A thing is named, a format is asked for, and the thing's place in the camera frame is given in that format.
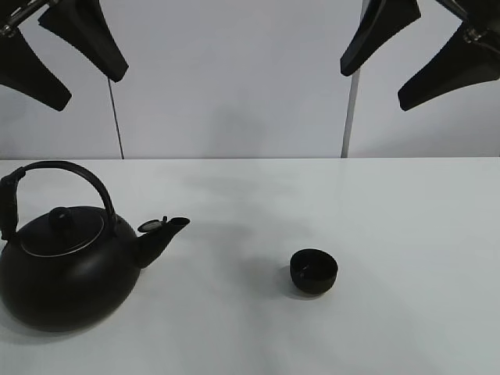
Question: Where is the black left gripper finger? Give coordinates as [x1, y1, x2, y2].
[1, 31, 72, 112]
[38, 0, 128, 82]

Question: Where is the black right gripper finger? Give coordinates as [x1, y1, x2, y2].
[340, 0, 421, 76]
[398, 23, 499, 111]

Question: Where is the black round teapot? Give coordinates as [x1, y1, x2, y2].
[1, 160, 190, 332]

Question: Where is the small black teacup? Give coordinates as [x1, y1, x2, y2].
[289, 248, 339, 295]

